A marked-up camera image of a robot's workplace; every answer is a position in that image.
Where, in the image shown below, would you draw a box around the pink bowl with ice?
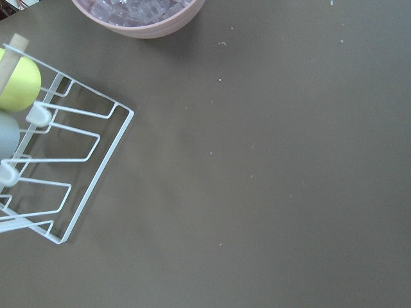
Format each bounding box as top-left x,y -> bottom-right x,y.
73,1 -> 205,39

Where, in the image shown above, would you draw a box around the yellow cup on rack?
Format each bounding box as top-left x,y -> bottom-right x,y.
1,56 -> 42,112

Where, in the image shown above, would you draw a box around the grey cup on rack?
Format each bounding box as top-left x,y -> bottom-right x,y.
1,111 -> 20,160

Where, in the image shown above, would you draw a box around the white wire cup rack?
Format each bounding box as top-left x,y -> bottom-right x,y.
1,34 -> 134,244

